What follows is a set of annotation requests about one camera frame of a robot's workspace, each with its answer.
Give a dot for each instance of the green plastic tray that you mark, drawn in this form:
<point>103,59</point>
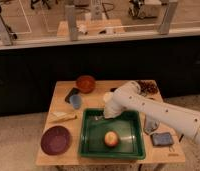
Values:
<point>129,131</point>

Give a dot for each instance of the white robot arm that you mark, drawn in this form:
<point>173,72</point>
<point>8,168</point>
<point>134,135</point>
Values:
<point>128,97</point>

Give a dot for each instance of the blue grey sponge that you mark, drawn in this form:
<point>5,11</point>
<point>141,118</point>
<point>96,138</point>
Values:
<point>162,139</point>

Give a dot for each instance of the wooden table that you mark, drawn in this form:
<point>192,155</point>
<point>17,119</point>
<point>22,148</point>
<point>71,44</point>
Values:
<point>163,155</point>

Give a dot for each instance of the white round cup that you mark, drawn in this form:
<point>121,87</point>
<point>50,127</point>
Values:
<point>107,96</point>

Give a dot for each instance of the blue plastic cup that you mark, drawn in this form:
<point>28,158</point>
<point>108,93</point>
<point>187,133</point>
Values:
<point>75,101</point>

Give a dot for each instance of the orange brown bowl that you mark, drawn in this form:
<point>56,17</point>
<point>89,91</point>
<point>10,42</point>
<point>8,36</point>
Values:
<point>85,83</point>

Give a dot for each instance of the red yellow apple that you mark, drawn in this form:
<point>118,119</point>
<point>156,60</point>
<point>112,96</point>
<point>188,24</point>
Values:
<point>111,139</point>

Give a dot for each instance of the black flat rectangular object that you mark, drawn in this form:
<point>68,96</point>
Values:
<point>73,91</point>

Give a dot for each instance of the silver metal fork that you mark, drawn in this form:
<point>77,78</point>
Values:
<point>97,118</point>

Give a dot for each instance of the purple bowl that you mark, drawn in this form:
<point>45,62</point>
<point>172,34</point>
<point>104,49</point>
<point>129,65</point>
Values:
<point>56,140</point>

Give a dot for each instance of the yellow wooden wedge block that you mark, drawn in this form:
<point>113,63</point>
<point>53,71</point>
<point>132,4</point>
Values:
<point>62,116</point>

